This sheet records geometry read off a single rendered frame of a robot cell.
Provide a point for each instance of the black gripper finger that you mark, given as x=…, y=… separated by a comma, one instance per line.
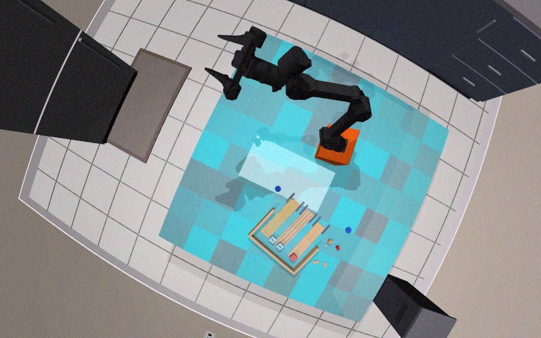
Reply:
x=244, y=39
x=223, y=78

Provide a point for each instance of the tan strip with green crosshatch pattern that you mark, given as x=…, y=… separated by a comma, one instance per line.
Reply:
x=289, y=208

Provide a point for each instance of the tan strip with blue lines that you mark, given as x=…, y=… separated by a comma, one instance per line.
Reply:
x=302, y=220

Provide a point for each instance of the tan wooden strip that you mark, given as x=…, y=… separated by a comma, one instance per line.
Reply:
x=314, y=232

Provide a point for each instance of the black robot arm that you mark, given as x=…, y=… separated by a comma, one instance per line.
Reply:
x=301, y=86

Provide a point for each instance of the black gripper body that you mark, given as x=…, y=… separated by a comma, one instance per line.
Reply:
x=251, y=66

